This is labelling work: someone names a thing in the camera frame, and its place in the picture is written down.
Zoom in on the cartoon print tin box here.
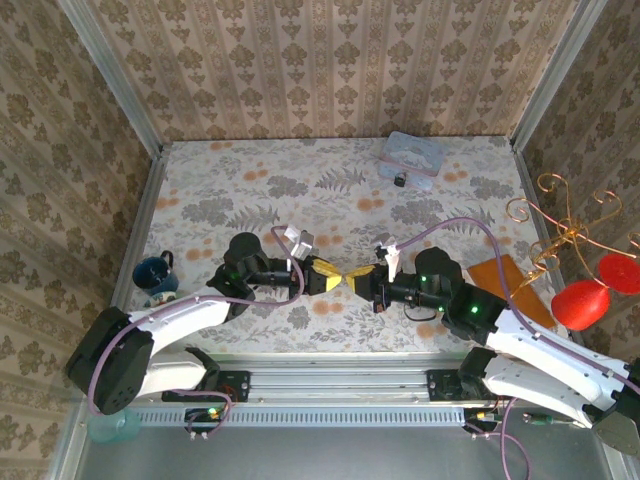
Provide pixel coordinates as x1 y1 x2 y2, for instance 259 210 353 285
377 130 447 191

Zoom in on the orange leather pad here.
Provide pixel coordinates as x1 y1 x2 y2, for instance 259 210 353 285
467 254 557 330

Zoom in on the leaf pattern small bowl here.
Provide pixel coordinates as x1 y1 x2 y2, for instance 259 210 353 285
144 291 184 309

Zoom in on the blue enamel mug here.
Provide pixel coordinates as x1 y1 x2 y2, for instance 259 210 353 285
132 250 180 296

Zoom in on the small controller board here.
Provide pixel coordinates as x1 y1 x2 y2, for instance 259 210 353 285
184 407 227 434
463 407 507 434

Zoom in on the red hourglass shaped object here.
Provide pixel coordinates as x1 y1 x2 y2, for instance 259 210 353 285
551 252 640 332

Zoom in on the green translucent plastic cup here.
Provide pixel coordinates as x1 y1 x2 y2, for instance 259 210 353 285
88 407 141 445

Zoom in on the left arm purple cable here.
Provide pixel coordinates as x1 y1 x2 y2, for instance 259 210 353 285
87 227 307 440

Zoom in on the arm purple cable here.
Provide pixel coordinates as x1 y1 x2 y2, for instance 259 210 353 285
397 217 627 477
87 227 307 440

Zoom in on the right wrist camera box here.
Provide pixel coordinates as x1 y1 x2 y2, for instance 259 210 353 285
375 241 403 282

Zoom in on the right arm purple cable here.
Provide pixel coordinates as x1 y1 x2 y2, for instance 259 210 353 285
397 217 627 477

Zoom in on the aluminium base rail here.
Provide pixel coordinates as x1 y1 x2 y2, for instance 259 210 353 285
74 352 612 402

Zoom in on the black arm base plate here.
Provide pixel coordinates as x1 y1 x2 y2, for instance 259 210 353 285
426 368 501 401
161 369 251 403

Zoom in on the aluminium side rail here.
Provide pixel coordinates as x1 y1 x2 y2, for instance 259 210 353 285
94 144 174 321
510 142 592 365

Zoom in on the slotted grey cable duct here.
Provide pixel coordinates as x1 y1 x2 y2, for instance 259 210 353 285
127 407 474 427

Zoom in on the gold wire stand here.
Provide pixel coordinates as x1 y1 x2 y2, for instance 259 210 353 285
505 173 640 297

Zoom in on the loose connector wire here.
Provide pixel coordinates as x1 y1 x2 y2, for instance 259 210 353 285
523 411 586 429

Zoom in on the aluminium frame post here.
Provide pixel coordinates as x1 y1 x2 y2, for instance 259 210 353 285
508 0 609 151
57 0 166 159

